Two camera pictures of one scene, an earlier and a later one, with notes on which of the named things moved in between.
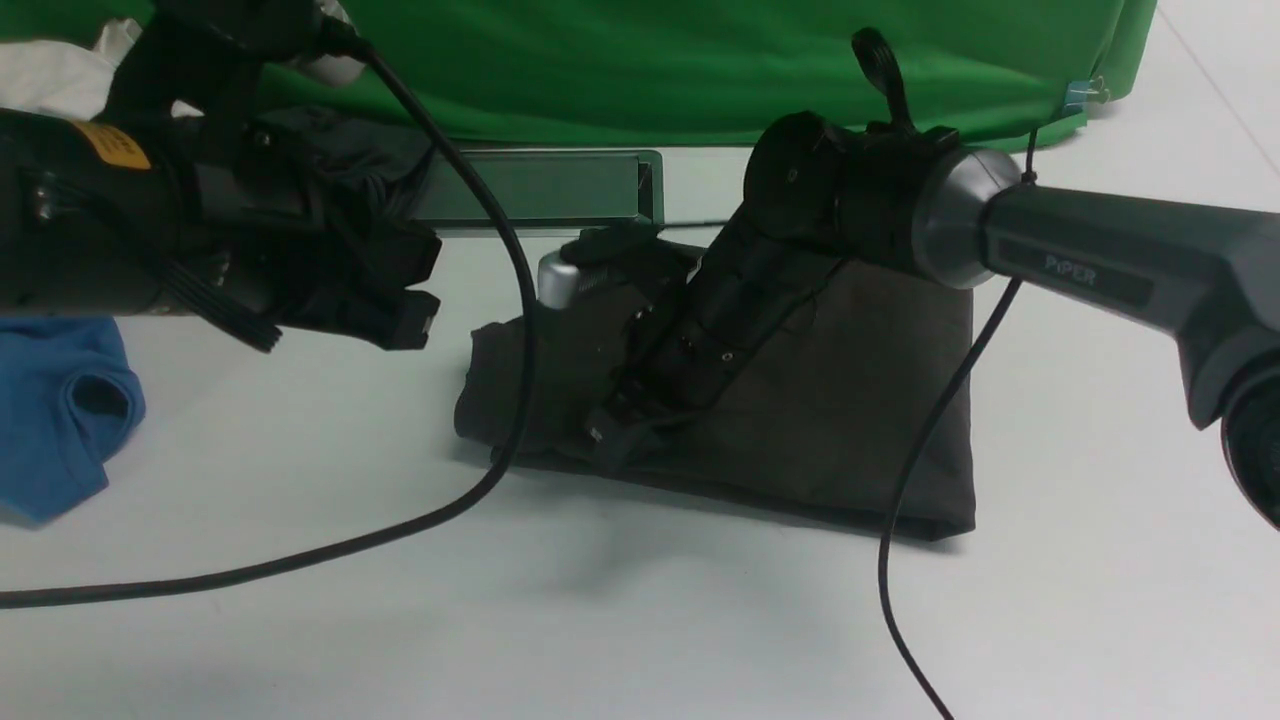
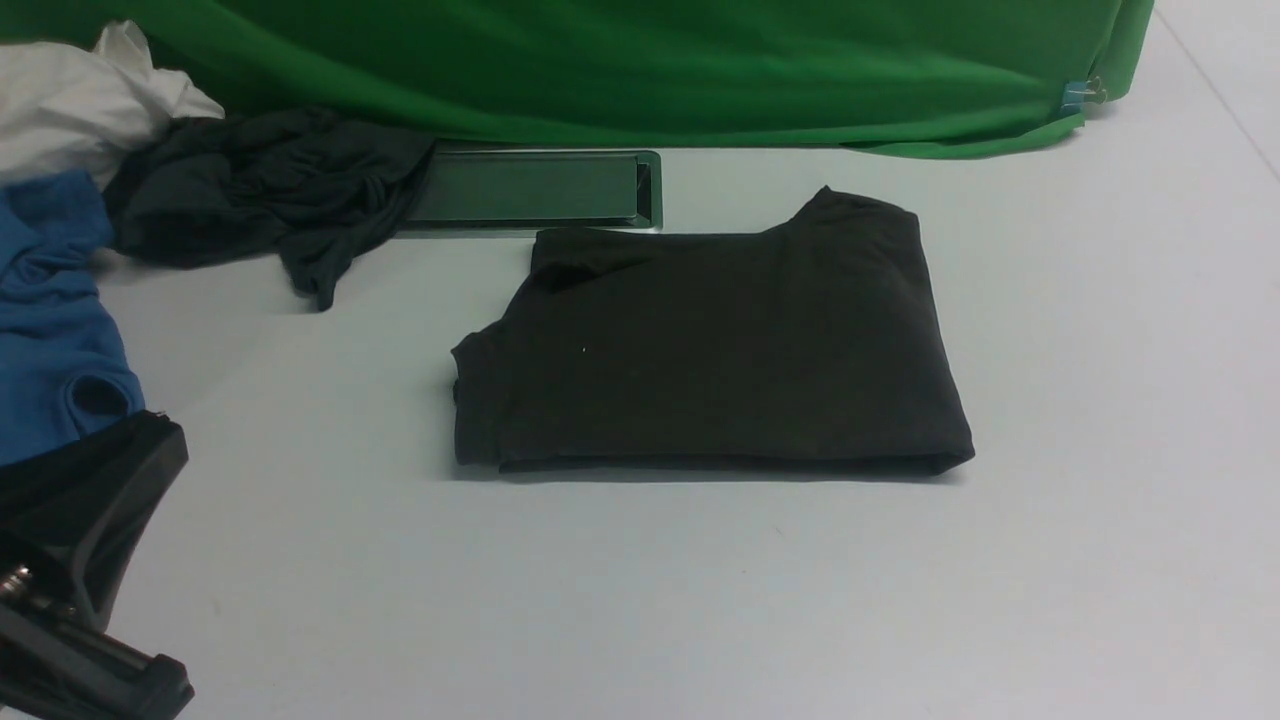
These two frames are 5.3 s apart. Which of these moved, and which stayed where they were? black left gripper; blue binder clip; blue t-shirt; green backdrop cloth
Moved: black left gripper
Stayed: green backdrop cloth; blue binder clip; blue t-shirt
